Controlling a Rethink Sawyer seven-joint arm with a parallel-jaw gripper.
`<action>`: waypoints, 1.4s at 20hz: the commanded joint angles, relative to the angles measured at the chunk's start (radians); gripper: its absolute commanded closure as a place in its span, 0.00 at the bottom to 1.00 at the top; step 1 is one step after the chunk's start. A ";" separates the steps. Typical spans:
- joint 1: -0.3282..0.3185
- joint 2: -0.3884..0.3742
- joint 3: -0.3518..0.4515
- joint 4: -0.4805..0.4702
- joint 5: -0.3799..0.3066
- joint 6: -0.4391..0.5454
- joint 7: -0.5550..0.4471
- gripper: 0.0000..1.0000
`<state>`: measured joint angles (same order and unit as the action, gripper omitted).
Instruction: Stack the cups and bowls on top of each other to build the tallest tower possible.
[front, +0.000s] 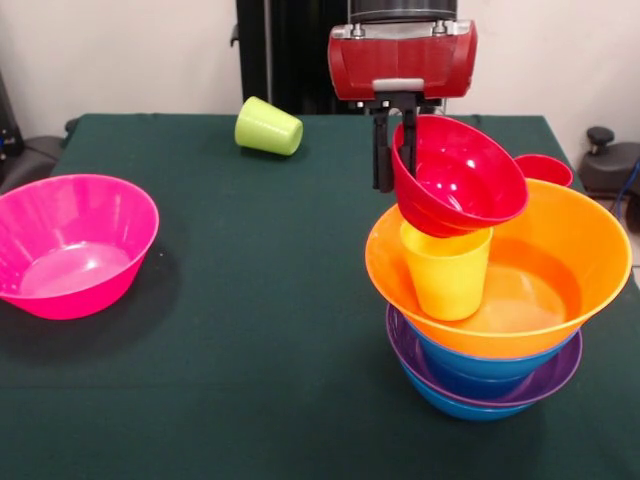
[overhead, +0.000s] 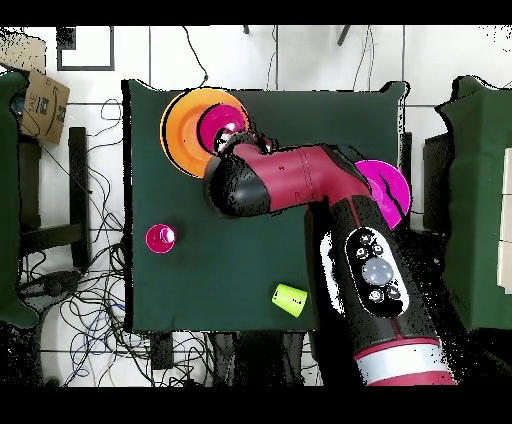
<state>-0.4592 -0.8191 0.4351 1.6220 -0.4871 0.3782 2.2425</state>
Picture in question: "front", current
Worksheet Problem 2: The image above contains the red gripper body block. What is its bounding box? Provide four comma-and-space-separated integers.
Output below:
327, 19, 479, 110

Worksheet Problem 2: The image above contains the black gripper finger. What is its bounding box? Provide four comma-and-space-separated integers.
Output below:
371, 108, 397, 194
401, 107, 419, 177

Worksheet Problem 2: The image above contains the small red plastic bowl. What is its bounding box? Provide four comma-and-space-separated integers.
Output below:
391, 114, 530, 239

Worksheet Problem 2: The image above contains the green plastic cup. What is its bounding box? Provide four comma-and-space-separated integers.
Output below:
234, 95, 305, 157

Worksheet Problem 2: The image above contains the yellow plastic cup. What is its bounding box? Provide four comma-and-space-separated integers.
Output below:
399, 222, 494, 322

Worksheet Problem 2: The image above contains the large orange plastic bowl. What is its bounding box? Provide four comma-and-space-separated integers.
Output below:
364, 178, 633, 359

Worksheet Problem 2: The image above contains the small teal blue bowl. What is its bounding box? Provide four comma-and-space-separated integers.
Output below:
424, 364, 532, 402

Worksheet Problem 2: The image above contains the purple plastic bowl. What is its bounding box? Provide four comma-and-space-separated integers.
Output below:
385, 303, 584, 408

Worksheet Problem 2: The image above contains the black computer tower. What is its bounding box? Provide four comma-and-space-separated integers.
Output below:
0, 69, 26, 162

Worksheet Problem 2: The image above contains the red plastic cup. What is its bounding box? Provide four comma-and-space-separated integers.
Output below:
513, 153, 574, 189

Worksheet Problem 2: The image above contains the dark green tablecloth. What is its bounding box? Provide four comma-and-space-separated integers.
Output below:
0, 112, 640, 480

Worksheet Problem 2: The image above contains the large pink plastic bowl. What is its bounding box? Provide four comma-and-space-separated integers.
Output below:
0, 173, 161, 321

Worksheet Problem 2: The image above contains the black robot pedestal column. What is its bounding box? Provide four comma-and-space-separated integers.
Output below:
229, 0, 371, 117

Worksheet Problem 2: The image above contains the blue cable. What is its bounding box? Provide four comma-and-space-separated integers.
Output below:
603, 154, 640, 239

